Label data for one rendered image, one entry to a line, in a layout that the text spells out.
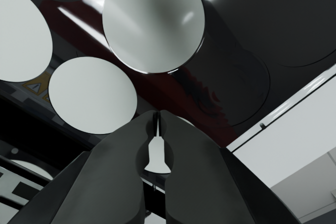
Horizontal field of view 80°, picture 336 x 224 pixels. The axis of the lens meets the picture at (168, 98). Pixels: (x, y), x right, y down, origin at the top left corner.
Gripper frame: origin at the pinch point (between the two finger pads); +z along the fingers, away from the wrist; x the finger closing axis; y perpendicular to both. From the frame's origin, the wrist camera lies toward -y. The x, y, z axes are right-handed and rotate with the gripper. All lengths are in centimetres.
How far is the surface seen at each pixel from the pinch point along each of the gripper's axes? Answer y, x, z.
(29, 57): -0.9, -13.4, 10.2
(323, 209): 165, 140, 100
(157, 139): 10.2, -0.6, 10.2
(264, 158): 21.9, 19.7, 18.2
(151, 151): 12.2, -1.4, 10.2
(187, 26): -3.7, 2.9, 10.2
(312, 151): 20.5, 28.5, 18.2
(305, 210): 166, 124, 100
